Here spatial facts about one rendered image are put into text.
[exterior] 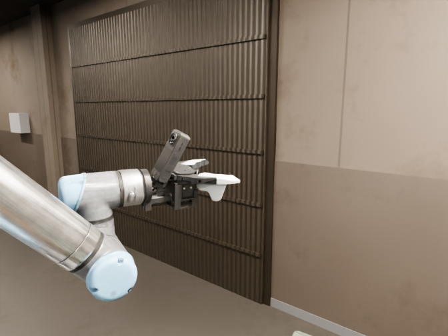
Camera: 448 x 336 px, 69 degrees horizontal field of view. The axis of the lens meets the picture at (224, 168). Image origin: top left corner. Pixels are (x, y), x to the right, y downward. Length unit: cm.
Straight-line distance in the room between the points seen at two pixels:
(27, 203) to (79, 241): 9
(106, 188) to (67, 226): 15
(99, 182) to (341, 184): 204
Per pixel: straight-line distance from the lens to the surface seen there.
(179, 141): 67
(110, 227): 68
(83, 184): 65
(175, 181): 70
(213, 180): 69
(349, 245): 259
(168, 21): 345
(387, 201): 243
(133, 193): 66
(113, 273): 54
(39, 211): 52
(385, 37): 242
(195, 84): 312
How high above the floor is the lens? 172
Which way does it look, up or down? 10 degrees down
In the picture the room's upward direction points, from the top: straight up
